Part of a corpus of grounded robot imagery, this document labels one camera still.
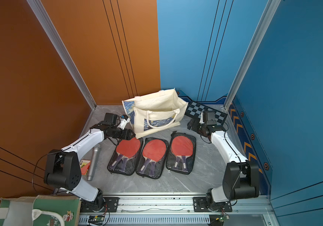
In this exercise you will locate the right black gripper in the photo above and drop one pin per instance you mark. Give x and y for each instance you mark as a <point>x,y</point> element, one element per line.
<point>195,127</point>

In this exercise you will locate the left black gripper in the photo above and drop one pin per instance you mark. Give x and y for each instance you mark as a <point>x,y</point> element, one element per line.
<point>127,134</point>

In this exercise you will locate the ping pong paddle case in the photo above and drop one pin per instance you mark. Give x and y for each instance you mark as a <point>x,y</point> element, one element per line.
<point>152,158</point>
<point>126,157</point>
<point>181,153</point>

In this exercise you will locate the cream canvas tote bag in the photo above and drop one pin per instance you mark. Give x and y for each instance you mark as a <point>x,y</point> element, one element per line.
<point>155,112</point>

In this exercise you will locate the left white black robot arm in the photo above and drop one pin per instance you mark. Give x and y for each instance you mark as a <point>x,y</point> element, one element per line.
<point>63,166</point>

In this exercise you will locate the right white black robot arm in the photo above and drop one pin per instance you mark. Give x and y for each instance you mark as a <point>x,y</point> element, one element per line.
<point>241,177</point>

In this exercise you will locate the green white christmas bag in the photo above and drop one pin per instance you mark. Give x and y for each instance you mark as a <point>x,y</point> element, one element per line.
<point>43,210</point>

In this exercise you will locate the grey microphone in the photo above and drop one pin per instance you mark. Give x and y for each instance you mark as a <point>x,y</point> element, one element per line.
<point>93,162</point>

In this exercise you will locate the red card box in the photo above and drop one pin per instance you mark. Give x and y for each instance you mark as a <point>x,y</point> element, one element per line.
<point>84,166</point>

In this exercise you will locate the left green circuit board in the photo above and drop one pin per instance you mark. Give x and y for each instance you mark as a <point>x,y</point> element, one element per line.
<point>96,220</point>

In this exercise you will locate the green circuit board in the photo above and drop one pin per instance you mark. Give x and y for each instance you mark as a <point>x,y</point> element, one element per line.
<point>221,220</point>
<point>96,220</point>

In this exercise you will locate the right green circuit board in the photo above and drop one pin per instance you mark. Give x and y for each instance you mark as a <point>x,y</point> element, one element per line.
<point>221,220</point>

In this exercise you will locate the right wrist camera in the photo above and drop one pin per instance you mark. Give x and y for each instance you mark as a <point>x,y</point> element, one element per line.
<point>208,118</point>

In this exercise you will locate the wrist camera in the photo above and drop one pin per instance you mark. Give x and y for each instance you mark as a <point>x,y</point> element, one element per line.
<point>118,121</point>
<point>208,118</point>

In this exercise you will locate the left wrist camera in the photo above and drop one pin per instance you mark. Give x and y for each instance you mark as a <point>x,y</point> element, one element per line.
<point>118,121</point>

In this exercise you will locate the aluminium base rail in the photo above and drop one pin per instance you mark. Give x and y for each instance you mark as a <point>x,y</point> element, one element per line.
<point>179,209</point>

